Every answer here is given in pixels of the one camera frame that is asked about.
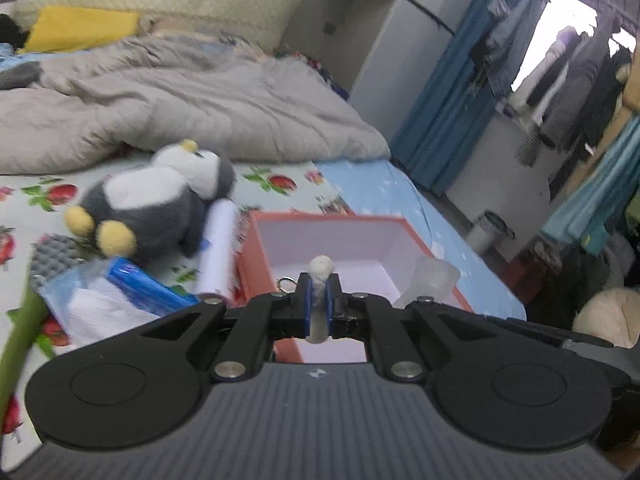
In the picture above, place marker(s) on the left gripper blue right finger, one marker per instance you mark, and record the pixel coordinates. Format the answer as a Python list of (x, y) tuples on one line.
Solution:
[(332, 299)]

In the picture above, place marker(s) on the hanging clothes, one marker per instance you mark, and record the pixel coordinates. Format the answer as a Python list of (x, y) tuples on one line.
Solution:
[(571, 170)]

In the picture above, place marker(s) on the orange cardboard box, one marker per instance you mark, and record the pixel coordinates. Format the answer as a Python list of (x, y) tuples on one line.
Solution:
[(370, 253)]

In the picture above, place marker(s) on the white paper towel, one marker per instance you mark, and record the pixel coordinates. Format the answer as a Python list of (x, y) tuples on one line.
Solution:
[(100, 311)]

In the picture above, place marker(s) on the grey penguin plush toy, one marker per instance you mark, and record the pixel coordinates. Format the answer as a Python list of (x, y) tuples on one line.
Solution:
[(145, 212)]

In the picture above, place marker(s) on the white trash bin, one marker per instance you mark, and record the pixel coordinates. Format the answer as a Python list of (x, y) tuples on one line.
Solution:
[(486, 231)]

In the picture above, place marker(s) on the grey quilt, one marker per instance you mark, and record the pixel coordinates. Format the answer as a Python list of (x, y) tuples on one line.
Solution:
[(149, 92)]

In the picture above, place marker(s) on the dark grey blanket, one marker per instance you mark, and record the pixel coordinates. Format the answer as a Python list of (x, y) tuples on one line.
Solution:
[(20, 76)]

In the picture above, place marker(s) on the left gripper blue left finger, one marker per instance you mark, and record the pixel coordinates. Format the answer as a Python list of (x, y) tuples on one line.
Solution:
[(302, 305)]

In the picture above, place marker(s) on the blue tissue pack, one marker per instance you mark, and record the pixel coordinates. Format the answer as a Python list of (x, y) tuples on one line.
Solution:
[(144, 292)]

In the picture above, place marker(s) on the yellow pillow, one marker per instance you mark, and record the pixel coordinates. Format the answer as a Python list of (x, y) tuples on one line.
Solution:
[(69, 29)]

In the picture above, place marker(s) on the blue face mask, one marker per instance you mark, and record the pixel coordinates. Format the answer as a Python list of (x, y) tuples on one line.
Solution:
[(58, 292)]

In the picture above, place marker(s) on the white spray can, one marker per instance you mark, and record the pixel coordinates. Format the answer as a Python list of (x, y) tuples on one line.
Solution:
[(217, 251)]

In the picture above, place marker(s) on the green massage hammer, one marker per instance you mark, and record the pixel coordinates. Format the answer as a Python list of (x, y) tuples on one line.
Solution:
[(53, 255)]

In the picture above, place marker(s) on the grey wardrobe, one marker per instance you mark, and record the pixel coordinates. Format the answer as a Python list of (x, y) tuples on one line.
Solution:
[(381, 52)]

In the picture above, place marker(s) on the blue curtain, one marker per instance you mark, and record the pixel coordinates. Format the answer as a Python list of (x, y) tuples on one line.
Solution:
[(472, 76)]

